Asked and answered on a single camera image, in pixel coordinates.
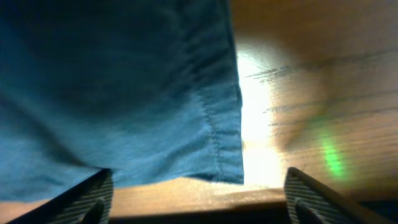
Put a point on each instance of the navy blue shorts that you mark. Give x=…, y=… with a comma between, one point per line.
x=146, y=88

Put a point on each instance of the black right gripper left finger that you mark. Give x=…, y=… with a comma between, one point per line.
x=89, y=202

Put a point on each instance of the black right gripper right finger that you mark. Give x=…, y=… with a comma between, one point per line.
x=310, y=201

